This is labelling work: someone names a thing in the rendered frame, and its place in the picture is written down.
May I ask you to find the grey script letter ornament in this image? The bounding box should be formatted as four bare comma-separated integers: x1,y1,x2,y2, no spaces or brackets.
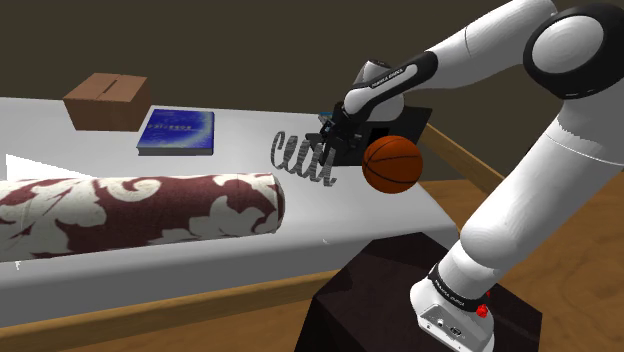
270,129,339,187

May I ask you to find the orange basketball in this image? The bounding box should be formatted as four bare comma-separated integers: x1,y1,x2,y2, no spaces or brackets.
361,135,424,195

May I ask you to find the blue book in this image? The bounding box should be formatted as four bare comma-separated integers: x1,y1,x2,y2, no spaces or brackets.
135,108,216,158

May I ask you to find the dark robot stand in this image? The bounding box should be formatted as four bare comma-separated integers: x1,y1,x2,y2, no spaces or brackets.
294,232,544,352

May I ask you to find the red white patterned bolster pillow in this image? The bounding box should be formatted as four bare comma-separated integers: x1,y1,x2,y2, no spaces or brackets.
0,172,287,263

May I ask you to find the brown cardboard box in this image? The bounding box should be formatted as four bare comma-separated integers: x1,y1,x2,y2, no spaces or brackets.
62,72,152,133

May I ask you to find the white bed with wooden frame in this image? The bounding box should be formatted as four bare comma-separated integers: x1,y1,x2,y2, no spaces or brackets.
0,96,506,352

